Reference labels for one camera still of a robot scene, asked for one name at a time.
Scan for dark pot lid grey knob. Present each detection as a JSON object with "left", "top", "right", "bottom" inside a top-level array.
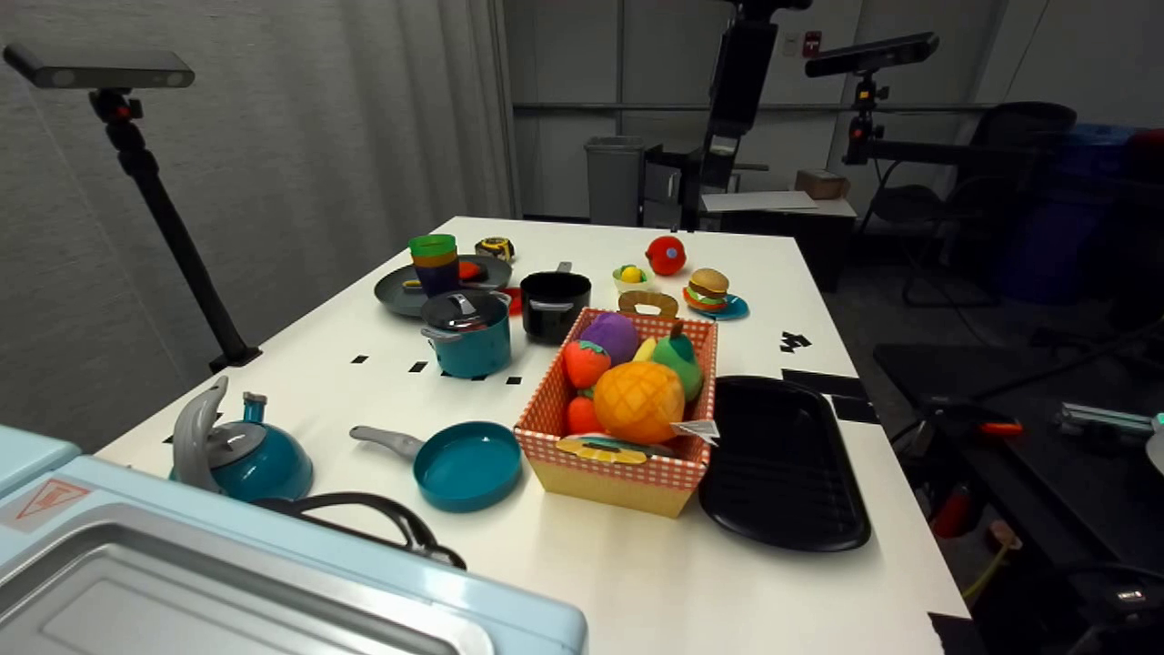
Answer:
[{"left": 421, "top": 287, "right": 514, "bottom": 344}]

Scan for blue toy pot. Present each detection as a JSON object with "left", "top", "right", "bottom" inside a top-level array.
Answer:
[{"left": 419, "top": 316, "right": 515, "bottom": 387}]

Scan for purple plush vegetable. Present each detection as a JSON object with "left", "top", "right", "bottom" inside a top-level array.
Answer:
[{"left": 586, "top": 308, "right": 645, "bottom": 367}]

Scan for red orange plush fruit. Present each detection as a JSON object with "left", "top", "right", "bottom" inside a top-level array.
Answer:
[{"left": 560, "top": 338, "right": 613, "bottom": 394}]

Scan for small red plush fruit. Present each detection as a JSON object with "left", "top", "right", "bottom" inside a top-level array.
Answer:
[{"left": 560, "top": 394, "right": 602, "bottom": 439}]

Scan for orange plush fruit white tag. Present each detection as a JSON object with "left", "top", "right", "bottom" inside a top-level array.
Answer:
[{"left": 590, "top": 357, "right": 723, "bottom": 447}]

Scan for green plush avocado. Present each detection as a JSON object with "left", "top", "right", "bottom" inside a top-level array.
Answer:
[{"left": 649, "top": 336, "right": 710, "bottom": 405}]

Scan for red toy tomato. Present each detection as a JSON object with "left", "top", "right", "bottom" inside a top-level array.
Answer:
[{"left": 645, "top": 233, "right": 691, "bottom": 281}]

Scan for yellow toy donut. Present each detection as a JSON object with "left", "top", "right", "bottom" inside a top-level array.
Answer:
[{"left": 474, "top": 233, "right": 518, "bottom": 266}]

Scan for toy burger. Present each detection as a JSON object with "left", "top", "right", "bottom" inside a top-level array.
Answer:
[{"left": 679, "top": 266, "right": 733, "bottom": 320}]

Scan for grey trash can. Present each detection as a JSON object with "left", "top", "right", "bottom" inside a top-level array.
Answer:
[{"left": 586, "top": 129, "right": 657, "bottom": 226}]

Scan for red checkered cardboard basket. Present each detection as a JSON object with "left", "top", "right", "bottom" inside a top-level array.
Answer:
[{"left": 514, "top": 287, "right": 723, "bottom": 520}]

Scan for purple toy cup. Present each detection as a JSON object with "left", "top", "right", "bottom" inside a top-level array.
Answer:
[{"left": 413, "top": 263, "right": 460, "bottom": 302}]

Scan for small teal toy plate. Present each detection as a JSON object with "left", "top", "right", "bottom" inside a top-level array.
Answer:
[{"left": 704, "top": 290, "right": 752, "bottom": 328}]

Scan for green toy cup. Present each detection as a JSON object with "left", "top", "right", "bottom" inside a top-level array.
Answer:
[{"left": 407, "top": 228, "right": 460, "bottom": 266}]

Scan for teal toy frying pan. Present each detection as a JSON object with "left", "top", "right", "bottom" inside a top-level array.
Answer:
[{"left": 344, "top": 418, "right": 528, "bottom": 516}]

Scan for dark frying pan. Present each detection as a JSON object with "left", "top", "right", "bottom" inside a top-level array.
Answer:
[{"left": 372, "top": 250, "right": 515, "bottom": 325}]

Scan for white side table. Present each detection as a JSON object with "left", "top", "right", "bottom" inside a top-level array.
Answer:
[{"left": 699, "top": 186, "right": 862, "bottom": 239}]

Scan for black plastic tray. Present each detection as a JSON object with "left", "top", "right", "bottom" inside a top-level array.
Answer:
[{"left": 699, "top": 376, "right": 876, "bottom": 556}]

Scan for small cardboard box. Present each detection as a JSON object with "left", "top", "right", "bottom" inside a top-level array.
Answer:
[{"left": 791, "top": 167, "right": 854, "bottom": 205}]

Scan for grey curtain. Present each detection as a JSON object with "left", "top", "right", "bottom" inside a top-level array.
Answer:
[{"left": 0, "top": 0, "right": 518, "bottom": 455}]

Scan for light blue toaster oven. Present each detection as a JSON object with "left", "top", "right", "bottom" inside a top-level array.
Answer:
[{"left": 0, "top": 421, "right": 591, "bottom": 655}]

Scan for black office chair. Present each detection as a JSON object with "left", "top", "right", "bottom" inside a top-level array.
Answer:
[{"left": 900, "top": 97, "right": 1083, "bottom": 314}]

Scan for blue bin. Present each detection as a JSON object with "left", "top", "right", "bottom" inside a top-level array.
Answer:
[{"left": 999, "top": 119, "right": 1142, "bottom": 308}]

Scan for black toy pot grey handle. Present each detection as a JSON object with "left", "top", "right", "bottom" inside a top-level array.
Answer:
[{"left": 515, "top": 258, "right": 596, "bottom": 349}]

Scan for teal toy kettle grey handle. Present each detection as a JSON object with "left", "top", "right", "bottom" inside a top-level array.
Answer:
[{"left": 166, "top": 376, "right": 317, "bottom": 508}]

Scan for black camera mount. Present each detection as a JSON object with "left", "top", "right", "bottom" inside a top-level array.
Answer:
[{"left": 845, "top": 69, "right": 891, "bottom": 167}]

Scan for black bar camera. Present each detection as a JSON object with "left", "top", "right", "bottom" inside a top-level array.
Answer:
[
  {"left": 803, "top": 28, "right": 940, "bottom": 81},
  {"left": 0, "top": 43, "right": 198, "bottom": 92}
]

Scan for black camera tripod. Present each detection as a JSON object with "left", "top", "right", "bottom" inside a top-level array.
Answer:
[{"left": 86, "top": 82, "right": 264, "bottom": 376}]

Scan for red handled tool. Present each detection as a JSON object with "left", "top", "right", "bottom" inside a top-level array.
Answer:
[{"left": 963, "top": 413, "right": 1029, "bottom": 439}]

